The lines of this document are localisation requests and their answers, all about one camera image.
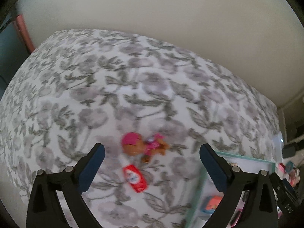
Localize orange blue toy knife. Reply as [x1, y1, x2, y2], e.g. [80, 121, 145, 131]
[200, 196, 223, 215]

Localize red small bottle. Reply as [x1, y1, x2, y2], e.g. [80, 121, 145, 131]
[123, 164, 148, 193]

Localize pink smart watch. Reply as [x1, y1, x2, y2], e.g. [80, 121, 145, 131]
[230, 208, 243, 227]

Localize teal white cardboard tray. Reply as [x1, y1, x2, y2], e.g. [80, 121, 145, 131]
[185, 151, 278, 227]

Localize round blue sticker tin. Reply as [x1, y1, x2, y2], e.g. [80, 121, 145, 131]
[285, 161, 294, 174]

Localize black power adapter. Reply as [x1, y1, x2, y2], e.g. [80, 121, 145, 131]
[282, 142, 298, 159]

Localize white power strip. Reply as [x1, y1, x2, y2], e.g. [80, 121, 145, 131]
[272, 132, 284, 162]

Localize floral grey white blanket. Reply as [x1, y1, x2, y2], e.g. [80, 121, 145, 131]
[1, 29, 279, 227]

